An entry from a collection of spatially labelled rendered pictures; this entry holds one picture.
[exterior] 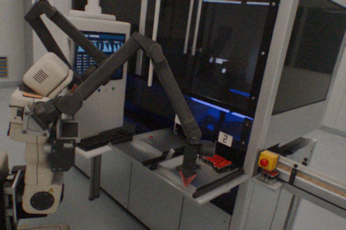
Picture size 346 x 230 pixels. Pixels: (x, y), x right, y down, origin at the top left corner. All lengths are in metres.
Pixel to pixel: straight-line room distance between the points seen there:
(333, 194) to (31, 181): 1.37
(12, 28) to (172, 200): 5.14
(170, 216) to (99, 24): 1.34
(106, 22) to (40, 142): 0.87
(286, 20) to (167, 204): 1.38
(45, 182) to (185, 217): 0.95
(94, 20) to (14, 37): 4.69
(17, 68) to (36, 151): 5.18
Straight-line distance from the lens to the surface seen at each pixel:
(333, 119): 6.16
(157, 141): 1.77
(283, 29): 1.40
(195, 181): 1.40
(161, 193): 2.08
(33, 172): 1.43
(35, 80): 1.29
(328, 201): 1.56
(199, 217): 1.89
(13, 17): 6.42
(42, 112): 1.16
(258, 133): 1.48
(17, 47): 6.49
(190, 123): 1.18
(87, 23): 1.80
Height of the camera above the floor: 1.58
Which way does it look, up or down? 18 degrees down
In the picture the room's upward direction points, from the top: 8 degrees clockwise
